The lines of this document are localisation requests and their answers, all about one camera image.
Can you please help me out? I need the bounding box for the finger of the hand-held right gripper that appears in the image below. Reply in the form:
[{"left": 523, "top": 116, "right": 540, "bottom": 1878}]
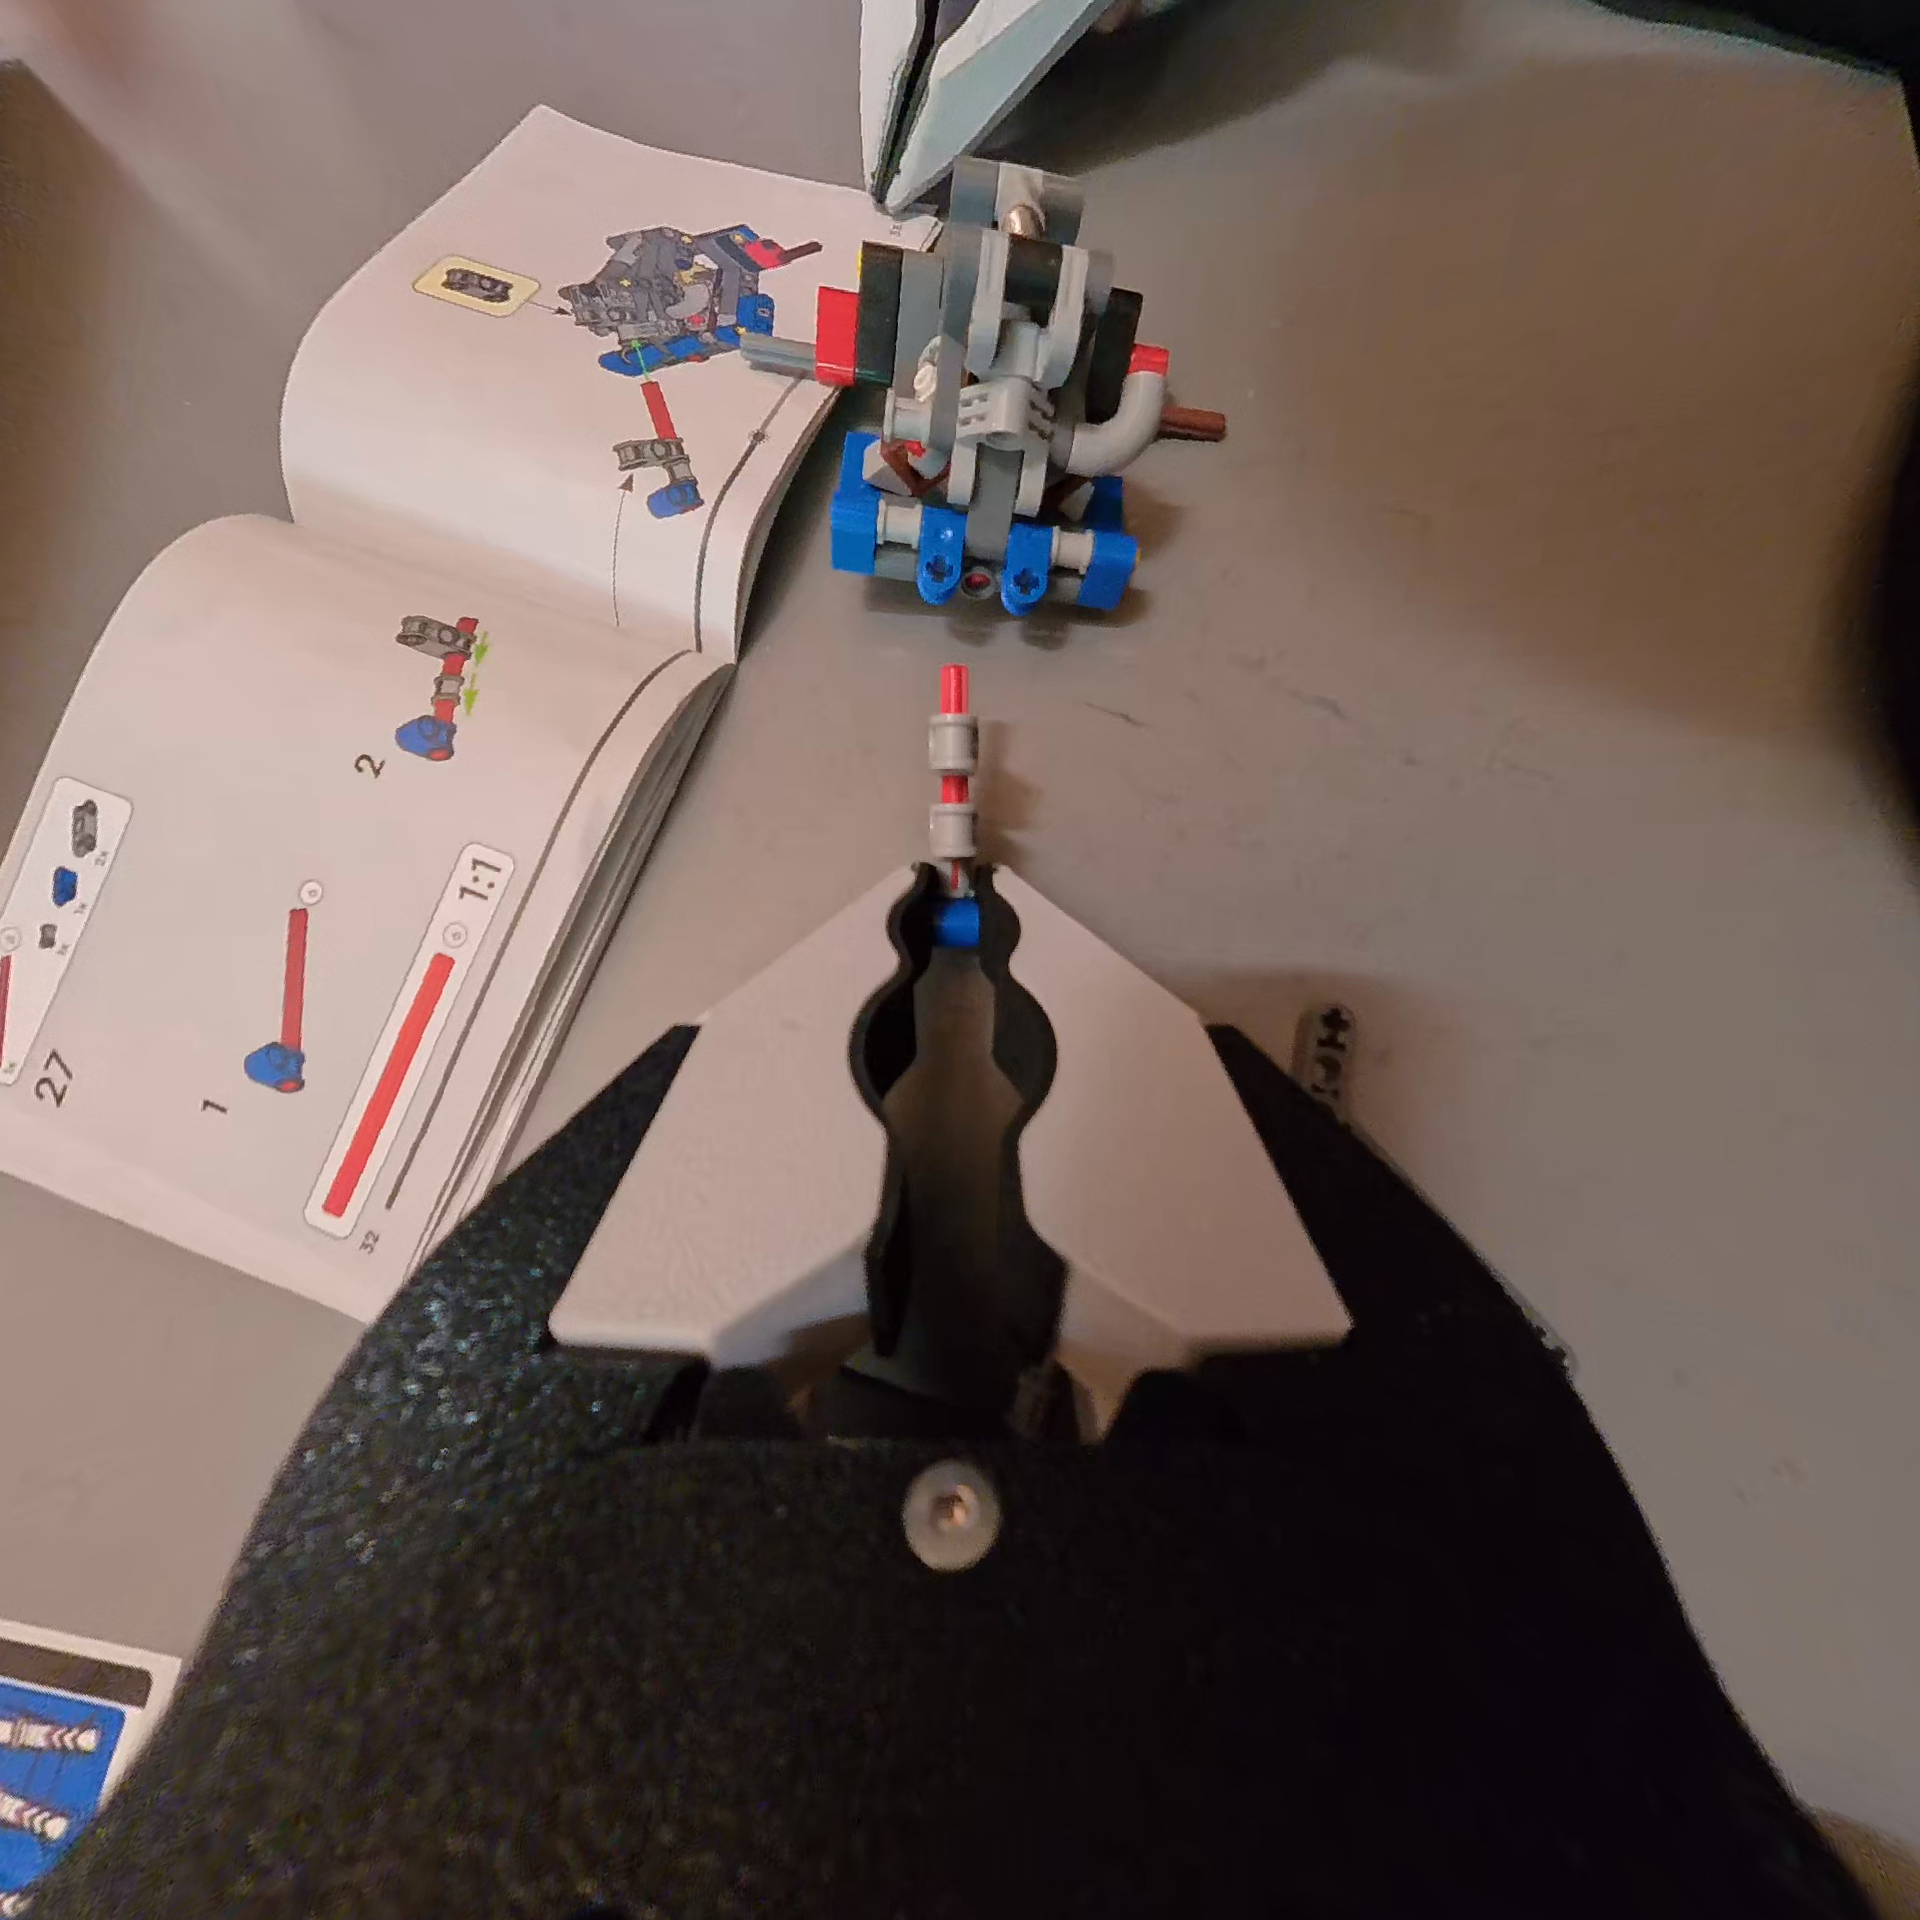
[
  {"left": 889, "top": 0, "right": 1125, "bottom": 213},
  {"left": 863, "top": 0, "right": 935, "bottom": 196}
]

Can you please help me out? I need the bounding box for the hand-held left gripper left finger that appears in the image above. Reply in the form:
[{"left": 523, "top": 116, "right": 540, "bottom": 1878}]
[{"left": 550, "top": 865, "right": 920, "bottom": 1428}]

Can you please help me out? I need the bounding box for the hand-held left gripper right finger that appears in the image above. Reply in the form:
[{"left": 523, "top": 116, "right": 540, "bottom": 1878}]
[{"left": 975, "top": 865, "right": 1355, "bottom": 1444}]

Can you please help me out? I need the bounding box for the lego instruction booklet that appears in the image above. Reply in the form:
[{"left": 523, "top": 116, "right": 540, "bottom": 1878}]
[{"left": 0, "top": 102, "right": 951, "bottom": 1327}]

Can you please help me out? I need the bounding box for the grey and blue lego model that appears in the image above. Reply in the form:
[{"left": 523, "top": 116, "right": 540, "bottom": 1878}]
[{"left": 816, "top": 155, "right": 1228, "bottom": 621}]

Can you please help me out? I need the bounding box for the red lego axle assembly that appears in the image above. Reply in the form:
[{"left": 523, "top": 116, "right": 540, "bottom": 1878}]
[{"left": 918, "top": 663, "right": 986, "bottom": 951}]

